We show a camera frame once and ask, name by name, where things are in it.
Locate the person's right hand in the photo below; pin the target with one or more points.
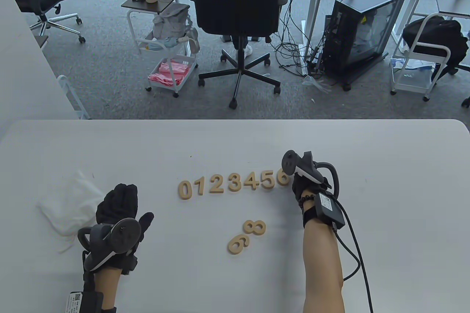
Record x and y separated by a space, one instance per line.
303 184

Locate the person's left hand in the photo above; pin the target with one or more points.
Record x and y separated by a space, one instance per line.
119 199

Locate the looped wooden number block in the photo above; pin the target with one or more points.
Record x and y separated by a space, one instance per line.
279 179
242 241

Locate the hooked wooden number block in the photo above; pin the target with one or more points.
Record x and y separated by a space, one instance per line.
272 182

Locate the angular wooden number block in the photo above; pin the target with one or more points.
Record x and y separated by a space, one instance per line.
254 183

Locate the oval wooden number block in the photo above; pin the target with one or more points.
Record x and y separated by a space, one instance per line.
181 191

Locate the double-loop wooden number block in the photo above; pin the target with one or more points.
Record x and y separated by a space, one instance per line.
254 227

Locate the double-curve wooden number block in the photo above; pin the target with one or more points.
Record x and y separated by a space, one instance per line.
234 189

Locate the straight wooden number block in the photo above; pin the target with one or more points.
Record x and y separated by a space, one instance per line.
201 188

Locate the curved wooden number block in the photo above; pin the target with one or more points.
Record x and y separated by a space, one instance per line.
216 192

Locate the person's right forearm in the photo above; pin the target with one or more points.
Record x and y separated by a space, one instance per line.
323 272

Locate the person's left forearm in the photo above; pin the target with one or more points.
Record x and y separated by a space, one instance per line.
106 285

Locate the clear plastic bag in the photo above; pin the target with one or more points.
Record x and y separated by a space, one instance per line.
315 83

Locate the grey handheld controller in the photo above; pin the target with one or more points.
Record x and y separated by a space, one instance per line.
125 233
290 160

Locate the black wrist sensor box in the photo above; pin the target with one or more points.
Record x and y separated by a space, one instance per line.
90 302
328 210

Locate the white metal rack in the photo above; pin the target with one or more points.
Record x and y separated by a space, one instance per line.
64 82

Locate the pink packets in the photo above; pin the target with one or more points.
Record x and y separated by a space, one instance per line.
169 72

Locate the white rolling cart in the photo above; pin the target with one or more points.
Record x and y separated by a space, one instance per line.
409 87

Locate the light blue pouch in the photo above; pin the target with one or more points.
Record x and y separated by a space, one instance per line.
161 44

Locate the grey backpack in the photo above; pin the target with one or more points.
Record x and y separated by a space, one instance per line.
170 21

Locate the black computer tower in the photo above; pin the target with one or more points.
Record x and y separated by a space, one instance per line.
367 1

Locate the white cart with dark top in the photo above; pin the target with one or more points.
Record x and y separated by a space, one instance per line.
167 3

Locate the black backpack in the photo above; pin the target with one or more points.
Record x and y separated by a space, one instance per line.
437 32

